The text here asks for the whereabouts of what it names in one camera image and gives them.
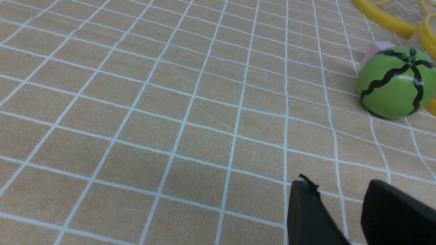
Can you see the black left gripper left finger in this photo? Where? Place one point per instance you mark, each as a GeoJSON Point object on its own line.
{"type": "Point", "coordinates": [308, 221]}

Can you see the bamboo steamer lid yellow rim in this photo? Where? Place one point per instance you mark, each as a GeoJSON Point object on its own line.
{"type": "Point", "coordinates": [402, 17]}

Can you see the pink foam cube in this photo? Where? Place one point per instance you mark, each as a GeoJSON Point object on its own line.
{"type": "Point", "coordinates": [373, 49]}

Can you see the orange checkered tablecloth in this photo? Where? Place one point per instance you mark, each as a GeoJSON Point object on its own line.
{"type": "Point", "coordinates": [184, 122]}

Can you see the green toy watermelon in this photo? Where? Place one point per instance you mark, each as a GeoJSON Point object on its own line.
{"type": "Point", "coordinates": [397, 82]}

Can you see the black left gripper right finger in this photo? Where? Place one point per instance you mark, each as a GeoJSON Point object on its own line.
{"type": "Point", "coordinates": [392, 217]}

